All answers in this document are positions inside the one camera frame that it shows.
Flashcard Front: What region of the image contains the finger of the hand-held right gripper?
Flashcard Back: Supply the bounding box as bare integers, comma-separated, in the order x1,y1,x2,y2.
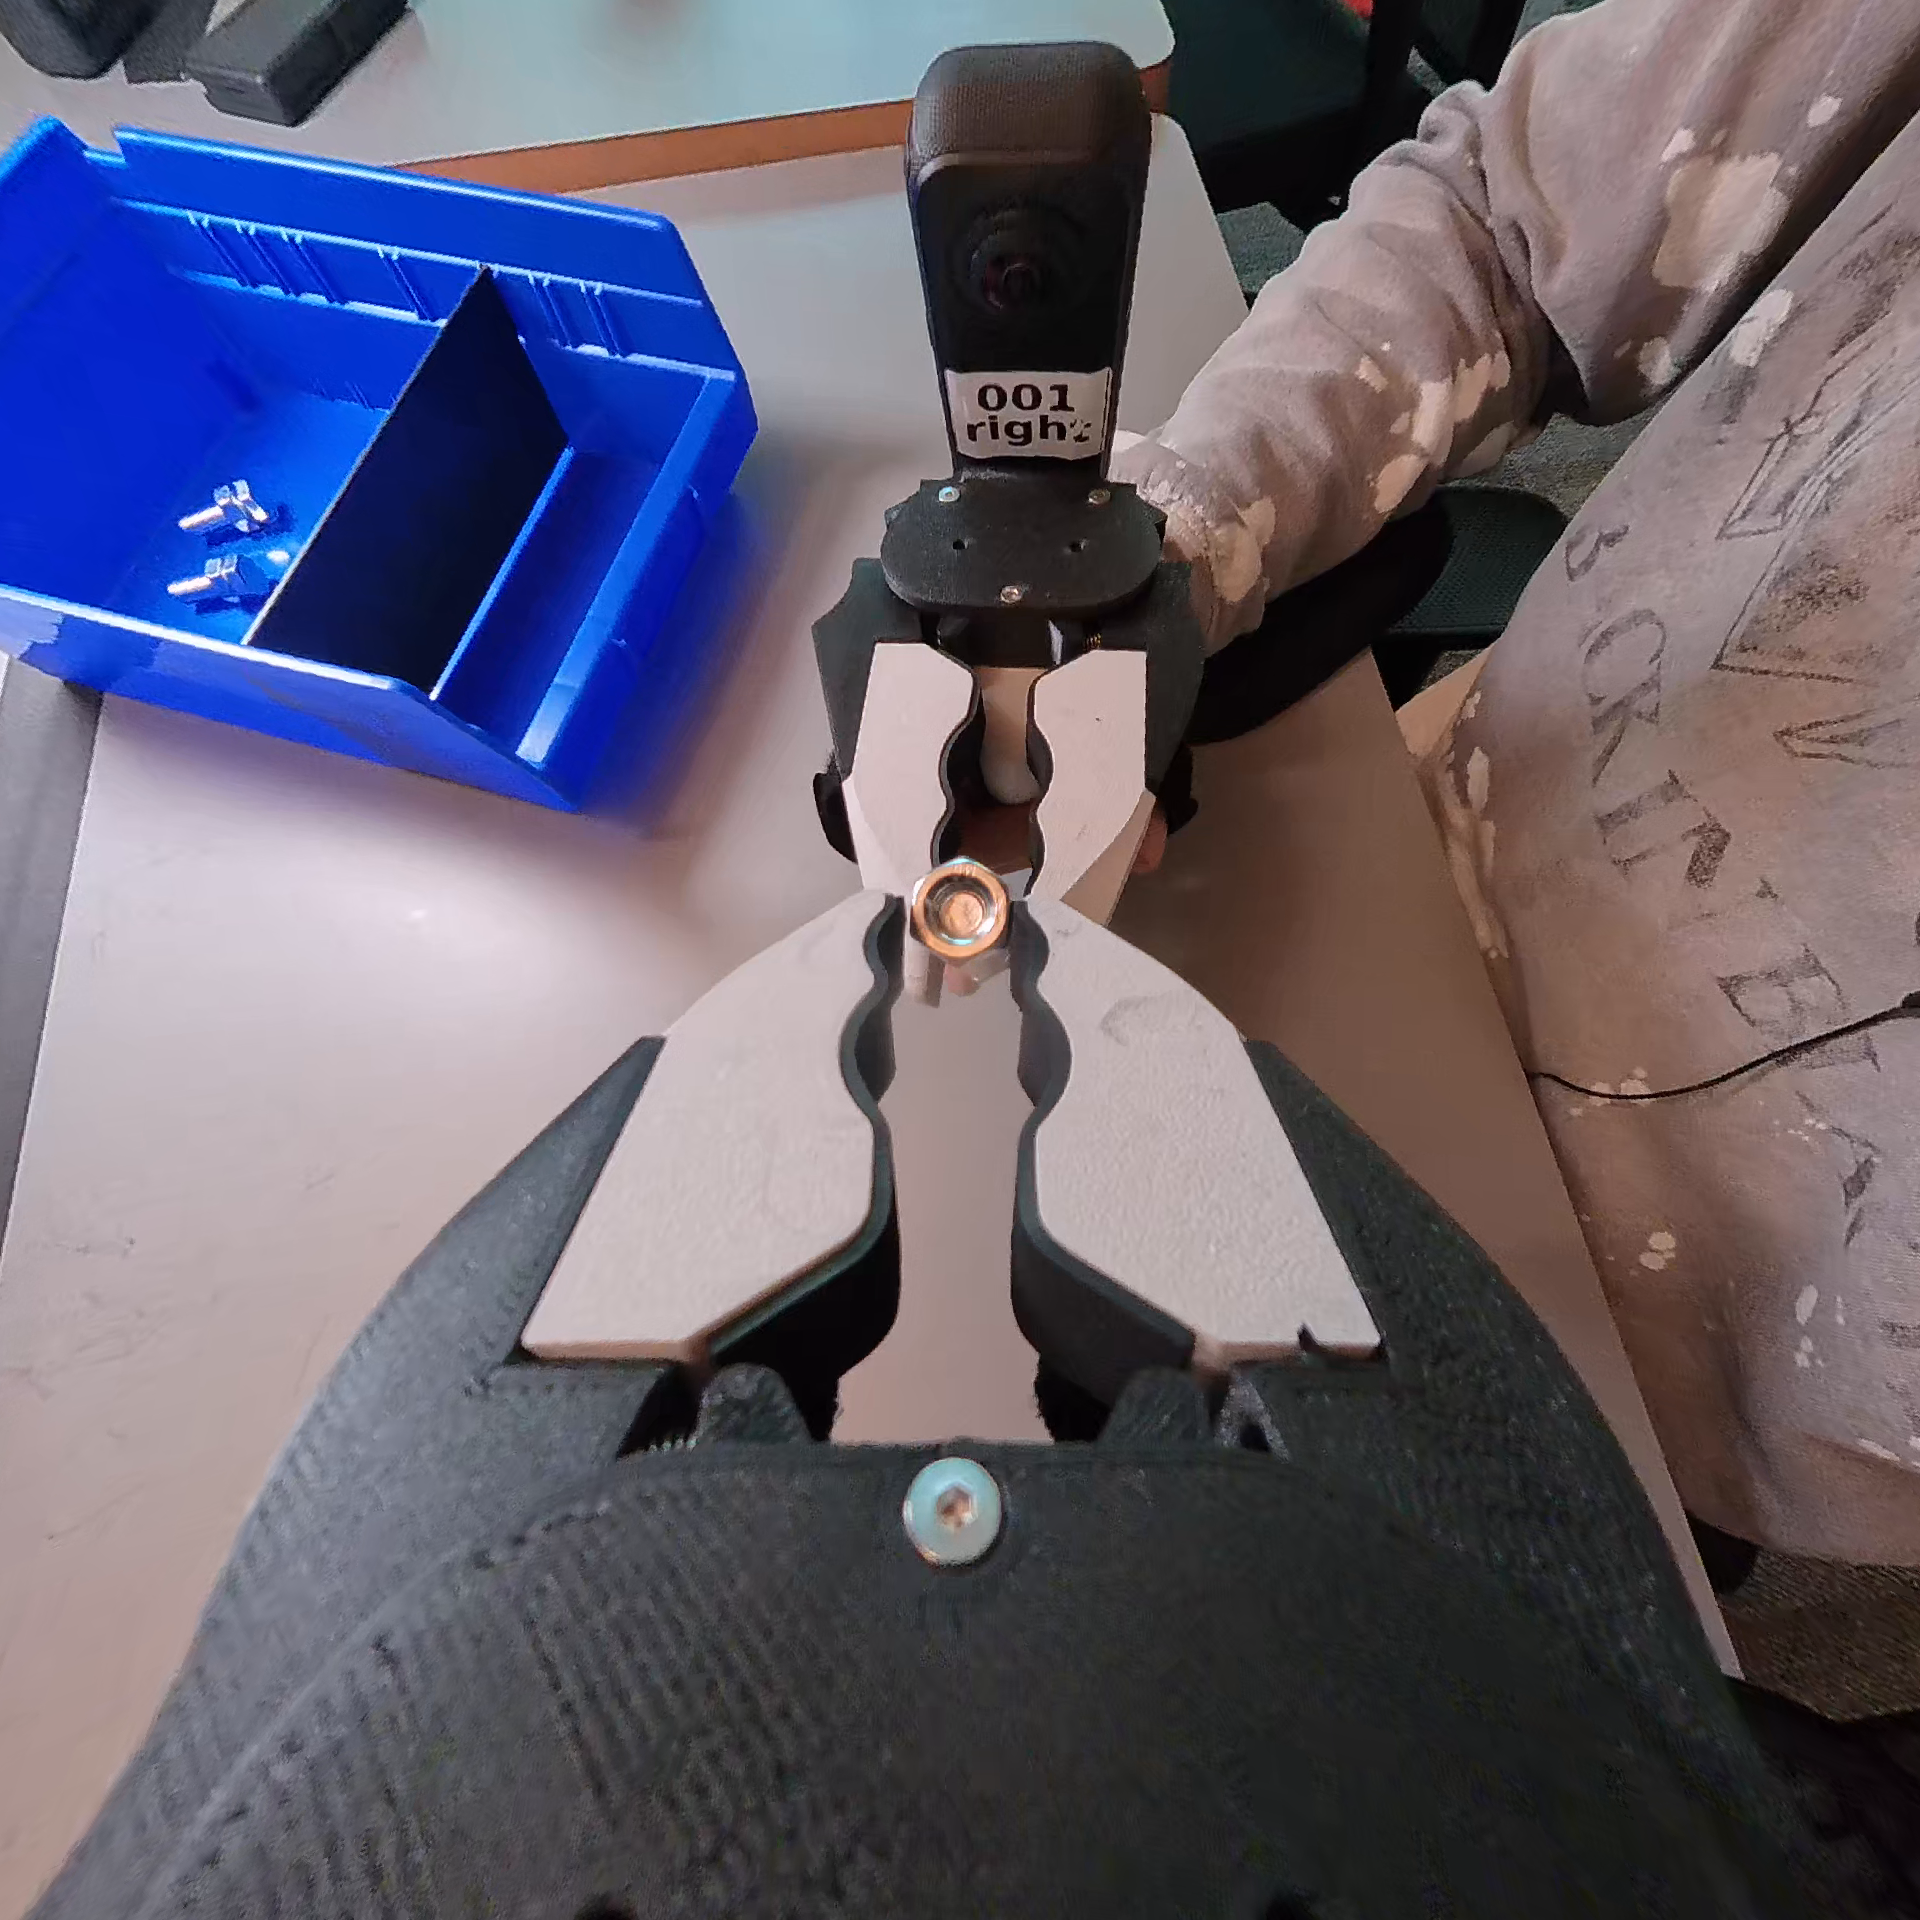
835,641,990,902
1006,647,1164,927

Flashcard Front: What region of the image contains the blue plastic bin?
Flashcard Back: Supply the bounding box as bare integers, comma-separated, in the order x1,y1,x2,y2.
0,116,758,815

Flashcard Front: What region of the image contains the person's right forearm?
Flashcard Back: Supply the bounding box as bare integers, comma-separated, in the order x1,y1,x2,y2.
1118,16,1920,648

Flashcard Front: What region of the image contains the black chair armrest pad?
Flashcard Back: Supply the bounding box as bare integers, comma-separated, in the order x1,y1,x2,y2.
1184,487,1567,748

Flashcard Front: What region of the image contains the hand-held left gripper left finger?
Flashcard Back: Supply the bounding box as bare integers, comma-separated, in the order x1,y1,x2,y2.
522,889,920,1368

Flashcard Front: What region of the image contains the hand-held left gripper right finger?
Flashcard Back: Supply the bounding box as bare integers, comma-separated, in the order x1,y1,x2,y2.
1002,895,1386,1368

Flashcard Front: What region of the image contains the thin black cable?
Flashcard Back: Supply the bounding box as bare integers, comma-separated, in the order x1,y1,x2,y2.
1534,990,1920,1104

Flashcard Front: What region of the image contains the silver hex bolt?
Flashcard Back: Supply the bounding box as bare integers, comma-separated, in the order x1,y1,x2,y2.
918,877,1004,1015

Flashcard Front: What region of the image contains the silver hex nut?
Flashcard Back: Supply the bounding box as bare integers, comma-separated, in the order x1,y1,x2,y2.
903,858,1012,965

